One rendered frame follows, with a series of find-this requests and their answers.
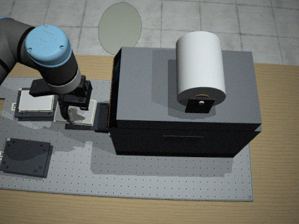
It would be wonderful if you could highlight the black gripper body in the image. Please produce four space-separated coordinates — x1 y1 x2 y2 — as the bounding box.
57 75 93 111

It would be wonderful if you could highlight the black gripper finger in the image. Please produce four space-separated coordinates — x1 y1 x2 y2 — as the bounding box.
59 104 85 126

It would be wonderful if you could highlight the white roll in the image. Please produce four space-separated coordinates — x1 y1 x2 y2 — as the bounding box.
176 31 226 106

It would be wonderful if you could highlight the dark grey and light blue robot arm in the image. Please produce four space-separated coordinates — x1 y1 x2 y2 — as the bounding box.
0 16 81 97

